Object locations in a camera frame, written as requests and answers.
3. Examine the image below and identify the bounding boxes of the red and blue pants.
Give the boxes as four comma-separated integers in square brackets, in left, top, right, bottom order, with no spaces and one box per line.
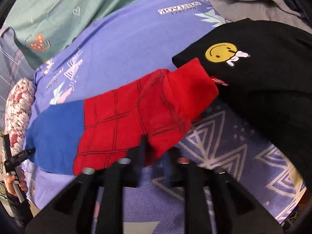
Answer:
[25,59,218,175]

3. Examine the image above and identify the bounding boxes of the black jacket left forearm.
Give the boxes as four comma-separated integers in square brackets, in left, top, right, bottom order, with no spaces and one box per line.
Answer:
[6,192,33,230]

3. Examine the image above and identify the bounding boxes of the grey clothing pile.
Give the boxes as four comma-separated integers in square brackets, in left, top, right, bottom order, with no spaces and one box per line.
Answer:
[208,0,311,33]

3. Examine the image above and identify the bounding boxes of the person's left hand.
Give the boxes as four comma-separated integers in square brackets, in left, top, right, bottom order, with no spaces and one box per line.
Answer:
[5,170,28,197]

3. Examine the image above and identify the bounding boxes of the red floral pillow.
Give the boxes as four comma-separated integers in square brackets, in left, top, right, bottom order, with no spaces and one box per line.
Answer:
[4,78,35,156]

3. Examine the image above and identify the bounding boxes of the grey plaid bed sheet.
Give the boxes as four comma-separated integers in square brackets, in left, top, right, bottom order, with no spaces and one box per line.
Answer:
[0,27,34,129]

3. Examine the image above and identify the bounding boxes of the black smiley sweatshirt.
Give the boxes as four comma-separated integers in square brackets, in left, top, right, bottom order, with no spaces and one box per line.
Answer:
[172,19,311,188]

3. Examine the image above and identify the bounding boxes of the green heart print blanket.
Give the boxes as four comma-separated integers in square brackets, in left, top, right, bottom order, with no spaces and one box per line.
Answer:
[0,0,213,70]

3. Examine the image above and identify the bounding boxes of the purple printed bed sheet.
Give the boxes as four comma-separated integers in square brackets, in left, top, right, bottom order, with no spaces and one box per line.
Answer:
[31,0,306,233]

